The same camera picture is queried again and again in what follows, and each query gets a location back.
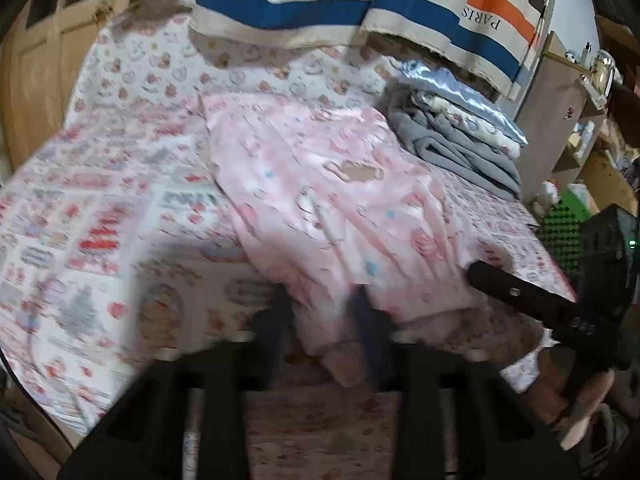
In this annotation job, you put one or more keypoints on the white round plush toy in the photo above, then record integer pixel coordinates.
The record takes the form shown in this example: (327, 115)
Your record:
(547, 192)

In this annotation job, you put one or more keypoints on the wooden shelf unit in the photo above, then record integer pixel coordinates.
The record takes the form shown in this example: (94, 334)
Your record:
(545, 110)

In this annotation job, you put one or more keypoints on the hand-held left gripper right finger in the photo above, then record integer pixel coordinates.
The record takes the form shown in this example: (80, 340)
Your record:
(370, 340)

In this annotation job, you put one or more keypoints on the blue satin pants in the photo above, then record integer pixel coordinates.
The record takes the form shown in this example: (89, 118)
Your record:
(450, 90)

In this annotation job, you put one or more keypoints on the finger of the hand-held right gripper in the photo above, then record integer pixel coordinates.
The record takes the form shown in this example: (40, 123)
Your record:
(520, 295)

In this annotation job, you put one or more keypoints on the printed bedsheet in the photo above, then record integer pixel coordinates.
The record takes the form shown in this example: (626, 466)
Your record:
(100, 210)

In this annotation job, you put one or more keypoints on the white cat print pants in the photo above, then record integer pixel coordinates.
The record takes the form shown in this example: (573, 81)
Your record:
(480, 127)

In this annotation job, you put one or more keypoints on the grey pants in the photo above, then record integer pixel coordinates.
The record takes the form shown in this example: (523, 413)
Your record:
(450, 155)

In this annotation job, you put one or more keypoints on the green checkered box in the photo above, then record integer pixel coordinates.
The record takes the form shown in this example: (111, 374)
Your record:
(560, 230)

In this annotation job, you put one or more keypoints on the glass jar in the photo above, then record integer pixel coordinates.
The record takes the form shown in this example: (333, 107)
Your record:
(605, 70)

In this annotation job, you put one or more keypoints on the pink printed pants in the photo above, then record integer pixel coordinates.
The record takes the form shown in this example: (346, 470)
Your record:
(325, 200)

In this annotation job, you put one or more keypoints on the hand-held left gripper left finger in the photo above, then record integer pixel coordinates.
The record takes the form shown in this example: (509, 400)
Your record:
(274, 330)

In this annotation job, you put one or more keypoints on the wooden door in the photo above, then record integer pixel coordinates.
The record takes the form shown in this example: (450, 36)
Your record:
(45, 75)

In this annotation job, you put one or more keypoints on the person's right hand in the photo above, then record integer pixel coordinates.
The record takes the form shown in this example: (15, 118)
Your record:
(582, 405)

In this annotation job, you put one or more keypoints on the white pump bottle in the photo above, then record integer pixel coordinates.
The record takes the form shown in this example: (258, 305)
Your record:
(587, 52)

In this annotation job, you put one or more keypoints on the striped hanging cloth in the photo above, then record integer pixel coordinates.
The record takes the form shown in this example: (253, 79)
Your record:
(280, 10)

